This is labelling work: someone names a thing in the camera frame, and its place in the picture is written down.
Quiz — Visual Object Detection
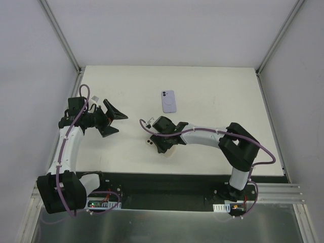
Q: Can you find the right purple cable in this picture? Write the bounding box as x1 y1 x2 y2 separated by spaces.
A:
139 119 276 220

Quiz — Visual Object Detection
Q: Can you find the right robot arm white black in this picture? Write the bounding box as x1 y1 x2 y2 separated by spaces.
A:
149 116 259 202

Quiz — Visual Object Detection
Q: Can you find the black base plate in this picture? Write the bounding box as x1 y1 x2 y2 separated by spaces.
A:
75 172 256 211

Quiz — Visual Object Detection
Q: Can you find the white cable duct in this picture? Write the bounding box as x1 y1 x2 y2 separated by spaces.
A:
85 200 122 210
213 203 231 213

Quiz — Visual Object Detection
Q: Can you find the purple cable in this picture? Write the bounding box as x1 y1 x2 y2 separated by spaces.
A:
40 85 121 225
139 119 276 220

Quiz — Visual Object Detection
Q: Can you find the right white cable duct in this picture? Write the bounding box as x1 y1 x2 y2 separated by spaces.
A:
213 203 231 213

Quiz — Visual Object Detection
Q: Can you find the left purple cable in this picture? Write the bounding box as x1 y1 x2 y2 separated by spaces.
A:
40 85 121 225

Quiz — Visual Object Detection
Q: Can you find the phone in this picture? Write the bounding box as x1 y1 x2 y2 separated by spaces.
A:
145 139 176 158

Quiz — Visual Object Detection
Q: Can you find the left aluminium frame post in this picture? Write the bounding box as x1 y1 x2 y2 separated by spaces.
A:
37 0 82 74

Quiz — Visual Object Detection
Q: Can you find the aluminium frame post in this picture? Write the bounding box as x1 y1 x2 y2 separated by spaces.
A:
256 0 307 77
37 0 82 74

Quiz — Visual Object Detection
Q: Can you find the right aluminium frame post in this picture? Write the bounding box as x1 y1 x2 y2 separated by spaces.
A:
256 0 307 77

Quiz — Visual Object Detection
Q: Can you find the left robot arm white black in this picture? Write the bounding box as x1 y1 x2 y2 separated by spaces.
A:
36 97 128 215

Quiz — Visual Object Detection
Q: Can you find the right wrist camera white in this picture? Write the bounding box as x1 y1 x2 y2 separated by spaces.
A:
145 117 155 128

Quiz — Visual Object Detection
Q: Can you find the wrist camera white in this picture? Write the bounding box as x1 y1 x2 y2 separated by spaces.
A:
91 96 99 104
145 117 155 128

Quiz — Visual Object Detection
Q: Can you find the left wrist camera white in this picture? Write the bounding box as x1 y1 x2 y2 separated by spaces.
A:
91 96 99 104

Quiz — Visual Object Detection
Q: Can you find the left white cable duct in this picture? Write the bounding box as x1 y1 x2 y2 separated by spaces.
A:
85 200 122 210

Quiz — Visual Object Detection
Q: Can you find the aluminium rail front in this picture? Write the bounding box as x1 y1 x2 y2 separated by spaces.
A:
32 177 304 203

